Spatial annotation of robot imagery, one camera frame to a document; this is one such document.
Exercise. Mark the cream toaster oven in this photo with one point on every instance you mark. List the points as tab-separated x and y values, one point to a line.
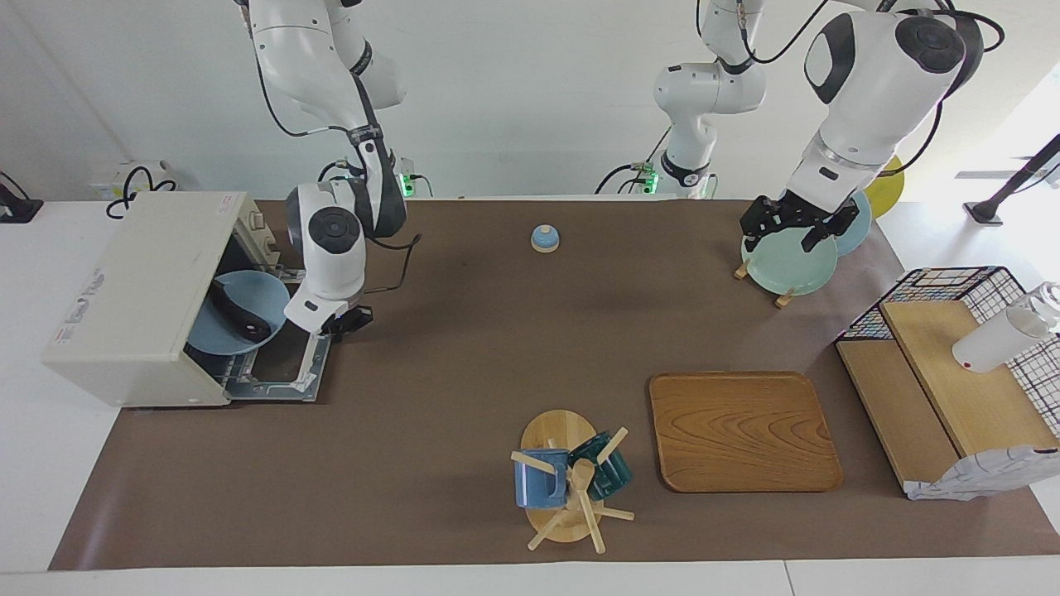
132	298

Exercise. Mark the wooden serving tray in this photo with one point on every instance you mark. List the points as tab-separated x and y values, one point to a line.
745	430

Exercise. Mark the dark green ceramic mug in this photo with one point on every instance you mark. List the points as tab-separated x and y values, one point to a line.
613	473

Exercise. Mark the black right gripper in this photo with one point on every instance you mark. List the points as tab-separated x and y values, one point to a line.
348	321

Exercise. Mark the brown table mat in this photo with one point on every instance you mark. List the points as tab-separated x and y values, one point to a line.
397	463

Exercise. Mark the wooden plate rack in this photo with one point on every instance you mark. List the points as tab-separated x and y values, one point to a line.
784	300

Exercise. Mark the pale green plate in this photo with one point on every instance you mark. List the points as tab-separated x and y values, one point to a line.
787	269

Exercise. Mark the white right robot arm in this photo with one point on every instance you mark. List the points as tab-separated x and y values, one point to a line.
335	248

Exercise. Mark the white checked cloth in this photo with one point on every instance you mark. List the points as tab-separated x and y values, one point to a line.
977	480

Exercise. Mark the light blue racked plate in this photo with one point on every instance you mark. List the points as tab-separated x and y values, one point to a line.
857	236

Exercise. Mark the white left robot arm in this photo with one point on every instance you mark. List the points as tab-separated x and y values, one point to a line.
878	83

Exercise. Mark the glass oven door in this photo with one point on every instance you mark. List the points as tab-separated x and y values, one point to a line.
277	389

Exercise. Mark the dark purple eggplant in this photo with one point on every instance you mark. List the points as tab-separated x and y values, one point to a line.
236	313

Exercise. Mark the black stand pole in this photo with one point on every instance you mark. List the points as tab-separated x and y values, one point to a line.
1010	186

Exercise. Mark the wooden mug tree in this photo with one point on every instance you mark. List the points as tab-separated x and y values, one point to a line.
555	430

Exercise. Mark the white power strip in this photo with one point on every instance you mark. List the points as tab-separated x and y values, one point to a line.
103	178

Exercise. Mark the yellow plate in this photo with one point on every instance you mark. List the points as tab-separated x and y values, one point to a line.
890	194

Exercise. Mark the white cup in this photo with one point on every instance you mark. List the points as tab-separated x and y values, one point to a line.
994	348

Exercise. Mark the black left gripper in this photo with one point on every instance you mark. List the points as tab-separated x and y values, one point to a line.
799	213

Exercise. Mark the blue ceramic mug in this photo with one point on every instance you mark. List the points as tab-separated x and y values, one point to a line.
537	484

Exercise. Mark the wooden shelf box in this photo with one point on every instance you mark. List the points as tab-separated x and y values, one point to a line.
952	381

